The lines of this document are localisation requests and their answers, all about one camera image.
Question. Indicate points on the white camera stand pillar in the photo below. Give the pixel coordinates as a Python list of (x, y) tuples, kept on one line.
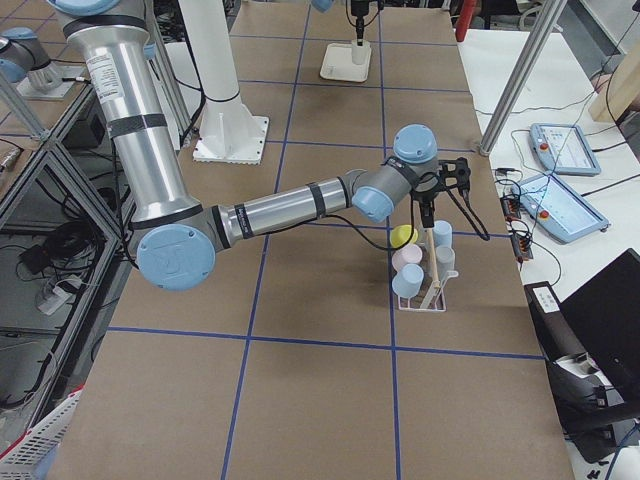
[(228, 132)]

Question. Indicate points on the cream plastic cup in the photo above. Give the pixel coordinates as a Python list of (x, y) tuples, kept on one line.
[(358, 53)]

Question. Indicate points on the grey plastic cup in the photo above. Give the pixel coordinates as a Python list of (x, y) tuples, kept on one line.
[(445, 259)]

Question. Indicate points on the near teach pendant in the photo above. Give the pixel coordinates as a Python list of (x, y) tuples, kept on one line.
[(561, 211)]

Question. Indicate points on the white perforated basket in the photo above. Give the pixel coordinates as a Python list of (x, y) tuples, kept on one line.
[(33, 454)]

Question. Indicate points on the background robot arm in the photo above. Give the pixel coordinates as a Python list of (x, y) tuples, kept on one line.
[(25, 62)]

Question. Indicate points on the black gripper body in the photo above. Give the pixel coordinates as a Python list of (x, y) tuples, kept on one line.
[(424, 196), (358, 21)]

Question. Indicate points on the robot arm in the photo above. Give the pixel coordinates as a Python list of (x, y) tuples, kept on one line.
[(325, 5), (178, 228)]

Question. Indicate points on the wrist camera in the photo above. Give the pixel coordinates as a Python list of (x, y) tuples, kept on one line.
[(456, 174)]

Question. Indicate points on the white wire cup rack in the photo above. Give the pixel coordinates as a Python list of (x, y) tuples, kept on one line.
[(431, 297)]

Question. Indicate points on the teach pendant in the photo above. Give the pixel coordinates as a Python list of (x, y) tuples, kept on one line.
[(563, 148), (561, 211)]

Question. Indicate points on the black orange electronics board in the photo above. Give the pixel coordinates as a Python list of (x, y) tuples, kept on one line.
[(519, 232)]

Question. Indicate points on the far teach pendant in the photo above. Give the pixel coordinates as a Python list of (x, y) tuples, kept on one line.
[(563, 148)]

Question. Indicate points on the black laptop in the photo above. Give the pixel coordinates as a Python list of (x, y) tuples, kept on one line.
[(590, 342)]

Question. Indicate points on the white serving tray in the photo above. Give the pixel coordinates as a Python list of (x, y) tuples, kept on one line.
[(337, 64)]

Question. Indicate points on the yellow plastic cup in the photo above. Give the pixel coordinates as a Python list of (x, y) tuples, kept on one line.
[(402, 236)]

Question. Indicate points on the pink plastic cup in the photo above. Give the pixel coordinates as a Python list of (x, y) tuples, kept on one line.
[(409, 254)]

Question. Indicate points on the light blue cup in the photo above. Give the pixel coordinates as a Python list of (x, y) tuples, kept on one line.
[(442, 233), (408, 281)]

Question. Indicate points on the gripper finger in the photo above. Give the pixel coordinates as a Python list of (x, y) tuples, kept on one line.
[(360, 28), (427, 214)]

